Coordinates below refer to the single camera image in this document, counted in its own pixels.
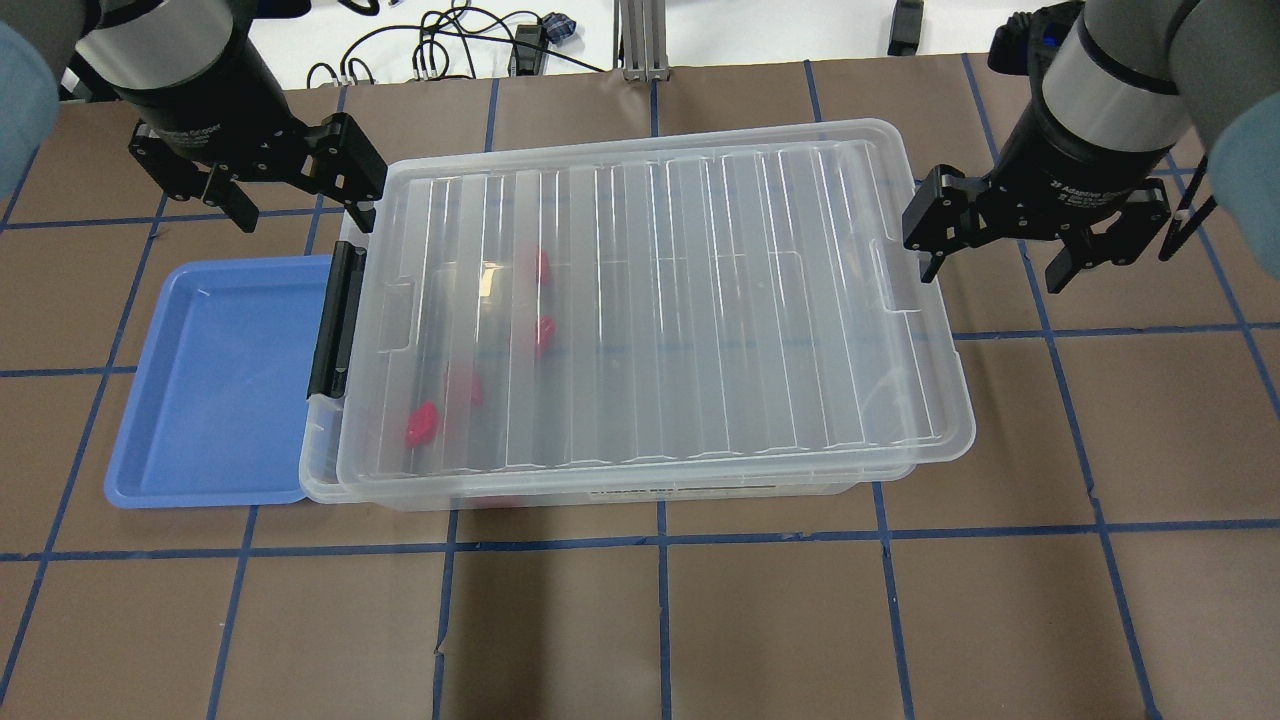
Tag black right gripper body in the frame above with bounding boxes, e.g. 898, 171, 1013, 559
975, 100, 1170, 246

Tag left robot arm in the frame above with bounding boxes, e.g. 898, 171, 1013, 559
1, 1, 388, 233

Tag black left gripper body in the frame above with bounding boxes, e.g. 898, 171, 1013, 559
127, 61, 326, 193

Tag red block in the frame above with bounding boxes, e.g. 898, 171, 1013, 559
534, 249, 552, 286
404, 401, 440, 448
534, 315, 557, 357

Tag blue plastic tray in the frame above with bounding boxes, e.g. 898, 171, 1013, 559
104, 256, 330, 509

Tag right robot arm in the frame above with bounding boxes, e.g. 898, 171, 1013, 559
902, 1, 1279, 293

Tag black box latch handle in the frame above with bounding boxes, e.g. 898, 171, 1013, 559
307, 241, 369, 400

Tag clear plastic storage box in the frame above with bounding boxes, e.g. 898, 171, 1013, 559
300, 218, 922, 511

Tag black cable bundle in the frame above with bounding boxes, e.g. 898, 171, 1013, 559
306, 5, 605, 88

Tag aluminium frame post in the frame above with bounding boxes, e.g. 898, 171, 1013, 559
614, 0, 671, 83

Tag clear plastic box lid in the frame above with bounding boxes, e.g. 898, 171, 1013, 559
300, 119, 977, 510

